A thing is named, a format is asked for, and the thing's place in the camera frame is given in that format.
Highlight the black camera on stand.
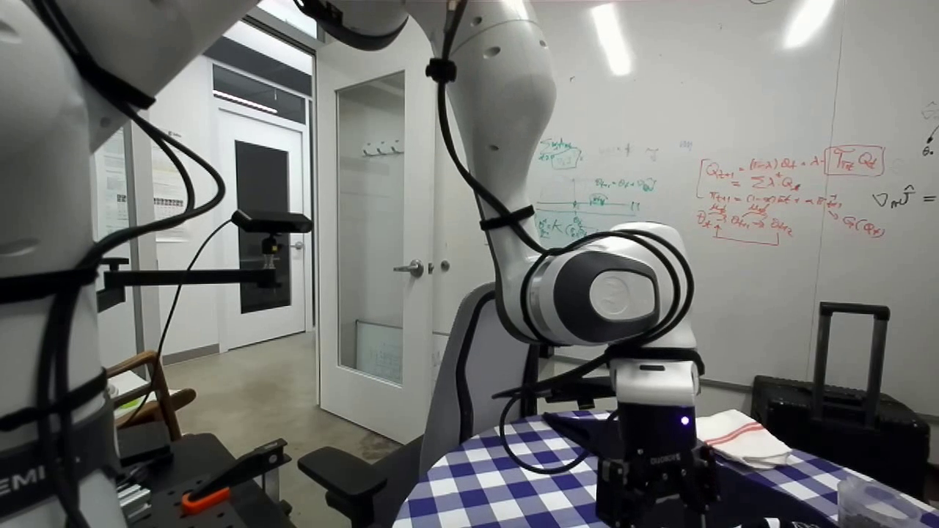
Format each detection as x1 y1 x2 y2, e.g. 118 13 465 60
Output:
96 204 316 316

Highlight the white door with dark window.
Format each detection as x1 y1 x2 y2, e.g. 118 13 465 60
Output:
211 103 315 346

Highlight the black base cable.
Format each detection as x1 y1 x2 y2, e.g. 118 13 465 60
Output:
26 0 228 528

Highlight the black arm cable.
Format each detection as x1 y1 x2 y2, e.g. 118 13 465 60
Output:
426 0 698 477

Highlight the black robot table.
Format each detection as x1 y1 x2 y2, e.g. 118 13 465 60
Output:
111 429 300 528

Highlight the white door with glass pane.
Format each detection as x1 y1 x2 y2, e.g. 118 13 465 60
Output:
310 25 441 445

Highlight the wooden chair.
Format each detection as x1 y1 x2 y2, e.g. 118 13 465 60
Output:
104 346 200 445

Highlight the whiteboard wall with writing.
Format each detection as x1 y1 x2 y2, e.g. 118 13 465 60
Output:
525 0 939 420

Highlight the black suitcase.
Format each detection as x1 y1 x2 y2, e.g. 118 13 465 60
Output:
748 298 934 497

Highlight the blue white checkered tablecloth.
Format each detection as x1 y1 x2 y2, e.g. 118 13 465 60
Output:
391 408 939 528

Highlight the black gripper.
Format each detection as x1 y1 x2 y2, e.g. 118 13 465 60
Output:
597 402 723 528

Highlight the orange black clamp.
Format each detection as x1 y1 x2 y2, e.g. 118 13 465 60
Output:
175 436 294 519

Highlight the grey mesh office chair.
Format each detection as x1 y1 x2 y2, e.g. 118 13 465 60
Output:
296 277 619 528

